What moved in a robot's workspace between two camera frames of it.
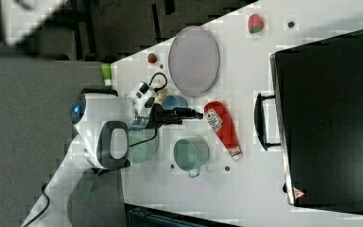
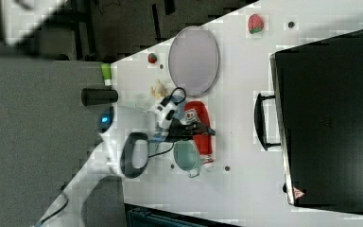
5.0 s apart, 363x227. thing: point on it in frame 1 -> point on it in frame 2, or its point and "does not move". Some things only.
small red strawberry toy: (151, 58) does not move
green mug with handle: (191, 153) does not move
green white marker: (107, 74) does not move
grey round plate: (194, 61) does not move
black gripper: (161, 116) -> (186, 131)
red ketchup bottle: (221, 126) -> (204, 144)
